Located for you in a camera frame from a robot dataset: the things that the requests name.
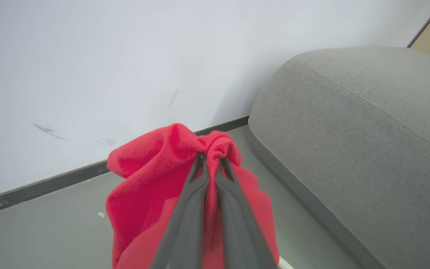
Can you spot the black wall baseboard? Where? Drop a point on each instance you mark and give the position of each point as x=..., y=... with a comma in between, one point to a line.
x=50, y=185

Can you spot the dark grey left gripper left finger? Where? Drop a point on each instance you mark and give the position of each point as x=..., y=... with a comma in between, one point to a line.
x=187, y=220

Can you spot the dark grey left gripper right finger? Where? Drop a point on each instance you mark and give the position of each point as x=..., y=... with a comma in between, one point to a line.
x=239, y=231

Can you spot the grey fabric sofa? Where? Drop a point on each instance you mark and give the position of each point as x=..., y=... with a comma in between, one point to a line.
x=364, y=149

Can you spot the small white floor scrap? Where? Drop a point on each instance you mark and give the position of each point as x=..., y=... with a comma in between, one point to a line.
x=101, y=214

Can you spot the red fleece cloth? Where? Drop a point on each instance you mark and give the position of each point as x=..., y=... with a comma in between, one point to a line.
x=144, y=186

